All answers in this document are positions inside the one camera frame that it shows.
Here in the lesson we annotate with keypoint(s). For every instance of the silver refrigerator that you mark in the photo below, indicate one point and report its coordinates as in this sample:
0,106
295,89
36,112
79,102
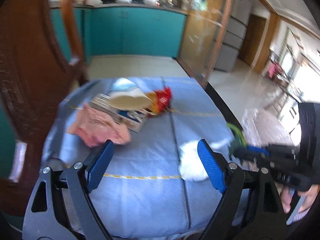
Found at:
234,35

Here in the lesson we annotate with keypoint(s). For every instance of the white blue medicine box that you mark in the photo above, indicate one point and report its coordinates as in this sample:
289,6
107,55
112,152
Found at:
134,120

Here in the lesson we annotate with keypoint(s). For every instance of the white blue paper cup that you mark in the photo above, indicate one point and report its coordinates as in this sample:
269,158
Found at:
127,96

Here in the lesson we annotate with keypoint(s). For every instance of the white plastic bag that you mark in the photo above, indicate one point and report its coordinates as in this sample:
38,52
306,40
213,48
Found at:
191,167

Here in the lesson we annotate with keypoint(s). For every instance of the carved wooden chair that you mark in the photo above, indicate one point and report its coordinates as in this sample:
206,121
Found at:
31,113

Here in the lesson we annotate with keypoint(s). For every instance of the glass sliding door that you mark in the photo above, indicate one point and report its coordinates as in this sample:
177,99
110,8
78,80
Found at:
203,35

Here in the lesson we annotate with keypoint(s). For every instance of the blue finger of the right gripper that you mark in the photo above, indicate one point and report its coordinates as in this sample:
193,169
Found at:
249,153

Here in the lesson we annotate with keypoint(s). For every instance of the red snack wrapper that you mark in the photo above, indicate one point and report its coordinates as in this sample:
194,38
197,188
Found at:
160,101

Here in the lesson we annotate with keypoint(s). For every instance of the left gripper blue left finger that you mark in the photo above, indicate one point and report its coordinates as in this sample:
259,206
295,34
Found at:
96,165

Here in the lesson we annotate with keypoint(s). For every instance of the steel stock pot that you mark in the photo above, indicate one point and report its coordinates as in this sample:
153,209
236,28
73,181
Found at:
169,3

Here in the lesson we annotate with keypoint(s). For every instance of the pink plastic bag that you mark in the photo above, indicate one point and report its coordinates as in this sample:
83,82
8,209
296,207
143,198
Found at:
95,127

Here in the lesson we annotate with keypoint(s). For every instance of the light blue tablecloth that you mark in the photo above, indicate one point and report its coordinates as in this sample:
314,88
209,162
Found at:
142,194

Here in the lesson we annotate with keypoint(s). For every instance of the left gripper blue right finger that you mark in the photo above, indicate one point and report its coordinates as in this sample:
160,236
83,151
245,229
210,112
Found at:
211,166

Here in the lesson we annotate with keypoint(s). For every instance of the teal kitchen base cabinets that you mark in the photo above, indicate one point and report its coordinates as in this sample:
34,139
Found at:
112,30

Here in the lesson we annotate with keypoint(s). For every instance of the brown wooden door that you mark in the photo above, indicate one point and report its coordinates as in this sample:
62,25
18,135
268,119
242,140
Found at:
255,29

